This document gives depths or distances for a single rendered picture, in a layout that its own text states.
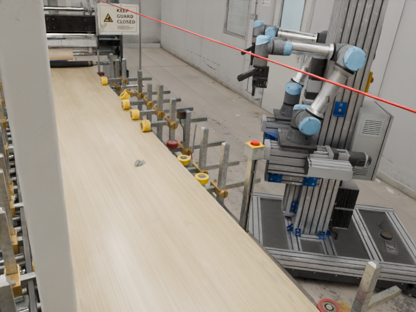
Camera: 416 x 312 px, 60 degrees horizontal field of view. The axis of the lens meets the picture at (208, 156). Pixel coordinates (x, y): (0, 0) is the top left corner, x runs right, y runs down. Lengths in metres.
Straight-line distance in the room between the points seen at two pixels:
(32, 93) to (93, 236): 1.23
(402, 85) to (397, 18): 0.70
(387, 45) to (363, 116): 2.10
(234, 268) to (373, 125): 1.44
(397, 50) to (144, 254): 3.59
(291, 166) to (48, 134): 2.04
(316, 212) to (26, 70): 2.54
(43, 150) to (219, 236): 1.24
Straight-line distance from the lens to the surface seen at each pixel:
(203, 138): 2.19
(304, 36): 2.69
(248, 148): 1.74
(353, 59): 2.10
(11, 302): 1.26
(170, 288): 1.40
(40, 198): 0.51
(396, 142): 4.45
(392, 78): 4.46
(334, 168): 2.32
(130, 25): 4.52
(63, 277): 0.59
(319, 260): 2.72
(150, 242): 1.58
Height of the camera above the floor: 1.91
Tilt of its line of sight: 26 degrees down
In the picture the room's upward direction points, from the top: 5 degrees clockwise
